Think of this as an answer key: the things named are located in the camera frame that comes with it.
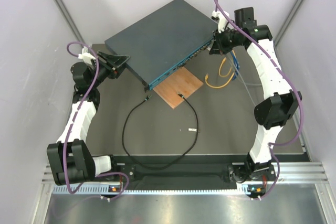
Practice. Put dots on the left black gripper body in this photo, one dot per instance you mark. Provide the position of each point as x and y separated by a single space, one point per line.
105 70

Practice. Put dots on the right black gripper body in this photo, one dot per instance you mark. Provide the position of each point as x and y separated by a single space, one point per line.
226 40

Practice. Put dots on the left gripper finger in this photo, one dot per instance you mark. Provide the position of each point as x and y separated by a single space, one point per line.
106 57
117 61

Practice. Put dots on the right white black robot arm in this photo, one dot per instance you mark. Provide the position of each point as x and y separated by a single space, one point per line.
280 101

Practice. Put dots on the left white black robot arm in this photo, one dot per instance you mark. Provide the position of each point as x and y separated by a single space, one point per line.
69 158

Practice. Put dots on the wooden board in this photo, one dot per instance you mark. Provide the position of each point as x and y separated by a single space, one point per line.
180 82

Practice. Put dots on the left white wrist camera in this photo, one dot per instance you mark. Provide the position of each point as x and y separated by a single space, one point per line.
86 57

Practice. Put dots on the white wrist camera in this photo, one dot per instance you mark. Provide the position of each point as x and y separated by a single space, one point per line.
86 57
220 19

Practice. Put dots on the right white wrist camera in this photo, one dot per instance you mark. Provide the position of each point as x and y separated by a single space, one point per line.
220 19

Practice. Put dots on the dark blue network switch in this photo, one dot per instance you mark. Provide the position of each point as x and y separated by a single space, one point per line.
163 41

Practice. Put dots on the white slotted cable duct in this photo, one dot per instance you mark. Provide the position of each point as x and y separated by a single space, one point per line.
115 188

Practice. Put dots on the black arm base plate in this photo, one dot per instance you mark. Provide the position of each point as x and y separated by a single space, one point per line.
181 172

